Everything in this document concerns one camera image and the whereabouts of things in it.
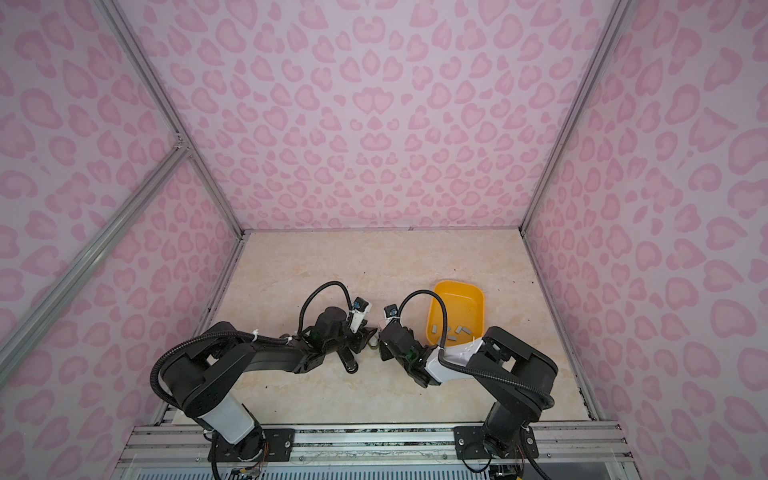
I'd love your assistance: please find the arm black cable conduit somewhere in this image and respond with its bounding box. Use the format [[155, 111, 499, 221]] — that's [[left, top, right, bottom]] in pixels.
[[148, 280, 355, 410], [395, 289, 556, 480]]

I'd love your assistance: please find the yellow plastic tray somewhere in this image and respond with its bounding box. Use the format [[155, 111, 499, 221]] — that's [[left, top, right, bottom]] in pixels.
[[433, 280, 485, 346]]

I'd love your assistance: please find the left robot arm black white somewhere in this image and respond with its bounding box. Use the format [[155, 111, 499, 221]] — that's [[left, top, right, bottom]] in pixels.
[[149, 306, 376, 463]]

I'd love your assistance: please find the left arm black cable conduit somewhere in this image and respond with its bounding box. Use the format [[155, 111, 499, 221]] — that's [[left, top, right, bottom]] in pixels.
[[148, 280, 355, 410]]

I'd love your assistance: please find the black stapler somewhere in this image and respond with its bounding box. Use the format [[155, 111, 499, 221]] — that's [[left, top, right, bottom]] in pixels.
[[337, 347, 359, 374]]

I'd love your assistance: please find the aluminium frame rail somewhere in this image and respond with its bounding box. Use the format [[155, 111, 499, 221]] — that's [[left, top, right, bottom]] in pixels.
[[519, 0, 635, 238], [0, 0, 247, 421]]

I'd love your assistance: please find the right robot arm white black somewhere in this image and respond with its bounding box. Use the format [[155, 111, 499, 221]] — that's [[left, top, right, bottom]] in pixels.
[[379, 320, 558, 458]]

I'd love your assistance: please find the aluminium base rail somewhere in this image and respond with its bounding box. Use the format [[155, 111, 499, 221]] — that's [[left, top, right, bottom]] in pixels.
[[113, 421, 639, 479]]

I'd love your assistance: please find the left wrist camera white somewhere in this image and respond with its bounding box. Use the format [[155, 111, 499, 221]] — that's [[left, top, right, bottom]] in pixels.
[[350, 297, 371, 333]]

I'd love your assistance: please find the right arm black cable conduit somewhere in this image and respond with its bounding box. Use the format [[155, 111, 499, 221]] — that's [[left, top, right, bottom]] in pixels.
[[395, 289, 556, 480]]

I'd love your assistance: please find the stapler metal magazine part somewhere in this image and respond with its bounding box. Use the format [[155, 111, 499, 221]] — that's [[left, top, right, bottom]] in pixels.
[[367, 333, 381, 352]]

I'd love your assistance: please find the aluminium frame rail left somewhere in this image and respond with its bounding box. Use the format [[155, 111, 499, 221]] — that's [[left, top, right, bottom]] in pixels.
[[0, 0, 247, 421]]

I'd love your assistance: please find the aluminium frame rail right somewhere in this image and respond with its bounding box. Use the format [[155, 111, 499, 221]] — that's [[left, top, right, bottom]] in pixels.
[[519, 0, 635, 238]]

